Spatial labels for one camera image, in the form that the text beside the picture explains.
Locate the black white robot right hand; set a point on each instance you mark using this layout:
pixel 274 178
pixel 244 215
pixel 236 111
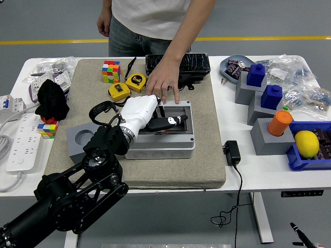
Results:
pixel 301 235

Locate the person's left hand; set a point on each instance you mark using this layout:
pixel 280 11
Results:
pixel 163 77

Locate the person's right hand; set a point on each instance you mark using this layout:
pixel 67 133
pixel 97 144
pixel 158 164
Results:
pixel 104 24

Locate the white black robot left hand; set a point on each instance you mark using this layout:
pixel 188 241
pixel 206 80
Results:
pixel 139 108

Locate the grey electrical box with lid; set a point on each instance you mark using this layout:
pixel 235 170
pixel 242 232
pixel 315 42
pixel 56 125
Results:
pixel 168 144

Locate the person's right forearm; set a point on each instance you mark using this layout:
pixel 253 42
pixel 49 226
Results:
pixel 106 6

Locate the person's left forearm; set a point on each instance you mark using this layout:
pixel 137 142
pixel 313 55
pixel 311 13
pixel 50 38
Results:
pixel 186 38

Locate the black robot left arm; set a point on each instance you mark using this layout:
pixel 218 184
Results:
pixel 77 196

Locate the blue block battery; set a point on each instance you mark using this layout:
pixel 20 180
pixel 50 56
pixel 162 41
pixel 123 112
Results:
pixel 256 75
pixel 271 96

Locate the orange cylinder battery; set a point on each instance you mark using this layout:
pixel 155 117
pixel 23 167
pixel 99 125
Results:
pixel 279 124

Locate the round yellow tape measure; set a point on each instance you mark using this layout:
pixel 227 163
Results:
pixel 136 82

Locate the square yellow tape measure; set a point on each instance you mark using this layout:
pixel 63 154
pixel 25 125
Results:
pixel 119 91

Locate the white table leg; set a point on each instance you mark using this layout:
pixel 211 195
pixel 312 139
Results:
pixel 70 240
pixel 262 222

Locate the black table control panel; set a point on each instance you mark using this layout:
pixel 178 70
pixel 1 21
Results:
pixel 302 193

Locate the large multicolour puzzle cube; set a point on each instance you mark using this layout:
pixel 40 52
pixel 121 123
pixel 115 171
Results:
pixel 111 71

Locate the person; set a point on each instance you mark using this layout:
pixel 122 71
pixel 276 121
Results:
pixel 150 18

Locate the small metal clip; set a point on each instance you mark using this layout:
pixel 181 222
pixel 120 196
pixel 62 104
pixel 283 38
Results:
pixel 223 81

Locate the blue-grey plate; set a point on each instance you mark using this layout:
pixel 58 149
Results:
pixel 225 71

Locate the grey block with round hole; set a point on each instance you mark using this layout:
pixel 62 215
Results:
pixel 269 144
pixel 82 137

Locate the clear bag of metal parts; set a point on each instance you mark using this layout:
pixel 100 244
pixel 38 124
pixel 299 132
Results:
pixel 51 64

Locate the brown snack packet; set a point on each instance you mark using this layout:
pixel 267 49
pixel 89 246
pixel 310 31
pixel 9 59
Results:
pixel 232 70
pixel 232 62

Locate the white purple socket panel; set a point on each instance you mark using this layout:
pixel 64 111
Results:
pixel 60 81

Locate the blue plastic bin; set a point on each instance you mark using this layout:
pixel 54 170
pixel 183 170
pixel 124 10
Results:
pixel 297 162

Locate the grey-brown mat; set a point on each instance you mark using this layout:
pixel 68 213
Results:
pixel 181 173

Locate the grey block holder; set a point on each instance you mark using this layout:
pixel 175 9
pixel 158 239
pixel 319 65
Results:
pixel 243 93
pixel 258 115

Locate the black cloth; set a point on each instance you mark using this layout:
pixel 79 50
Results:
pixel 51 98

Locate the yellow lemon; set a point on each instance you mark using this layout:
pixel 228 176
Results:
pixel 307 144

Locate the red piece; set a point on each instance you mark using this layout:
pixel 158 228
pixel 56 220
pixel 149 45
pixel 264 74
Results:
pixel 49 120

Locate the brown packets pile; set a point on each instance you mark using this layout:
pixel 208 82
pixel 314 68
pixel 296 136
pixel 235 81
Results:
pixel 325 144

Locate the small multicolour puzzle cube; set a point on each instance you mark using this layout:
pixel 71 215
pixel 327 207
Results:
pixel 46 130

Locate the clear bag with white label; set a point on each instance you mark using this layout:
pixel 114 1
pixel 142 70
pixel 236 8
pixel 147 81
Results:
pixel 277 73

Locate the white circuit breaker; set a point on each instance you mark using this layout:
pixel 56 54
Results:
pixel 10 106

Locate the small green piece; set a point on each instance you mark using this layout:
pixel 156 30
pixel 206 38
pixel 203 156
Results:
pixel 285 108

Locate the clear bag of mixed parts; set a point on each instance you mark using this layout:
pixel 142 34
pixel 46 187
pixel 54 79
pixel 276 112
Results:
pixel 310 100

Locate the clear bag of blue parts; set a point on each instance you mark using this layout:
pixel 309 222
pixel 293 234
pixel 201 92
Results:
pixel 300 69

